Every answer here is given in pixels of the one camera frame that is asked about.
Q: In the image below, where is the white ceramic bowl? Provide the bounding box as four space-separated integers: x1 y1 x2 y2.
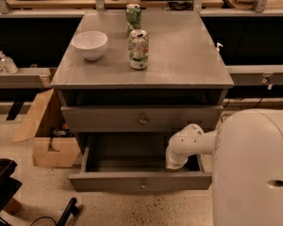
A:
71 31 108 60

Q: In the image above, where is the open cardboard box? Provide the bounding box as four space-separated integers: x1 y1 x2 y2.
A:
12 89 80 168

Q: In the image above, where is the clear sanitizer bottle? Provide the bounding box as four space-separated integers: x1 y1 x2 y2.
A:
0 51 18 74

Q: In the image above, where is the grey metal shelf rail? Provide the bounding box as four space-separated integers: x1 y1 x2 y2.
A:
0 68 51 89

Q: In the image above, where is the grey drawer cabinet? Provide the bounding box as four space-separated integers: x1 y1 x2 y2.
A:
50 8 235 186

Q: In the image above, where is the grey drawer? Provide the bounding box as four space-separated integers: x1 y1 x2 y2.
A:
69 133 212 192
61 105 223 133

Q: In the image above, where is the grey top drawer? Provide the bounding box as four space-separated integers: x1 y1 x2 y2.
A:
61 105 223 133

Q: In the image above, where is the black power adapter cable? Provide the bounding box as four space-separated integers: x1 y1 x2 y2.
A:
220 94 267 124

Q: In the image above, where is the white green soda can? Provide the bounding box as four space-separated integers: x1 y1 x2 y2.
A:
128 29 149 70

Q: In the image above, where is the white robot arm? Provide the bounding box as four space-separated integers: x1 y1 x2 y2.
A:
166 109 283 226

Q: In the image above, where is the white pump dispenser top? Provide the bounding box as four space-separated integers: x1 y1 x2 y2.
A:
216 42 224 52

